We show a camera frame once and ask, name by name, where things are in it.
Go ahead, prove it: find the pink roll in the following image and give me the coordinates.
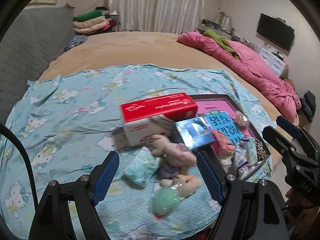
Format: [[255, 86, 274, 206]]
[[211, 129, 235, 158]]

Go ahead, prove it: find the white blue wipes packet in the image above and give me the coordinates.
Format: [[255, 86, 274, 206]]
[[233, 138, 249, 178]]

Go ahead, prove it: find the leopard print pouch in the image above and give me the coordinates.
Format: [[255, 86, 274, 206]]
[[254, 138, 268, 161]]

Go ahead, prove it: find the pink quilt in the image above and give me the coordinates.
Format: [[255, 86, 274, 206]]
[[177, 31, 301, 122]]

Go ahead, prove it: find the white drawer cabinet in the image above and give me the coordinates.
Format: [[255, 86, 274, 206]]
[[259, 47, 289, 79]]

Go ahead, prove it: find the pink blue book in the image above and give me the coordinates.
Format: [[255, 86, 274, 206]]
[[194, 95, 256, 146]]

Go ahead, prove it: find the green fluffy ball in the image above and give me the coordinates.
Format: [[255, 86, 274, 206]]
[[152, 187, 180, 216]]

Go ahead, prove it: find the beige bunny plush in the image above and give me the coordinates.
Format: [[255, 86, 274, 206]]
[[147, 134, 196, 179]]

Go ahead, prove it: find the dark blue small box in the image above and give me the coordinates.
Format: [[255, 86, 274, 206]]
[[175, 116, 214, 152]]

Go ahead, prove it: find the teal cartoon bedsheet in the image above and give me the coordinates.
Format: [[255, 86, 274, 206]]
[[5, 64, 276, 239]]

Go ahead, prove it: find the mint tissue pack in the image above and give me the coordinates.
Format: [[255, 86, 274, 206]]
[[121, 146, 161, 190]]

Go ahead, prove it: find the green garment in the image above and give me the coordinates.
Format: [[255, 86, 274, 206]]
[[203, 29, 240, 59]]

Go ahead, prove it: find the cluttered side table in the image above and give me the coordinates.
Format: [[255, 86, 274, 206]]
[[197, 11, 234, 39]]

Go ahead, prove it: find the red white tissue box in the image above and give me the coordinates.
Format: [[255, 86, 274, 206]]
[[120, 93, 197, 147]]

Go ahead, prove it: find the white curtain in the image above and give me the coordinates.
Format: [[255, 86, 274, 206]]
[[109, 0, 204, 34]]

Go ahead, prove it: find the tan bed blanket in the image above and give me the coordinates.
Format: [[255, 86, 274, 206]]
[[27, 32, 287, 168]]

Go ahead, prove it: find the dark floral pillow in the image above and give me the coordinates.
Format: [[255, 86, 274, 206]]
[[64, 35, 88, 52]]

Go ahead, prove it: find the grey quilted headboard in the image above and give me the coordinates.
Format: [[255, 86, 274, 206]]
[[1, 5, 75, 123]]

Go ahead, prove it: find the stack of folded blankets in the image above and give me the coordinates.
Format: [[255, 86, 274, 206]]
[[73, 7, 120, 36]]

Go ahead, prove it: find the dark frame pink tray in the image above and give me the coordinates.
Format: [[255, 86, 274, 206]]
[[188, 94, 272, 182]]

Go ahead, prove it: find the black wall television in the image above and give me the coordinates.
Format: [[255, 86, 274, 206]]
[[257, 14, 295, 50]]

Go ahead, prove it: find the black cable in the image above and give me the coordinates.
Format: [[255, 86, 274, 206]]
[[0, 122, 40, 207]]

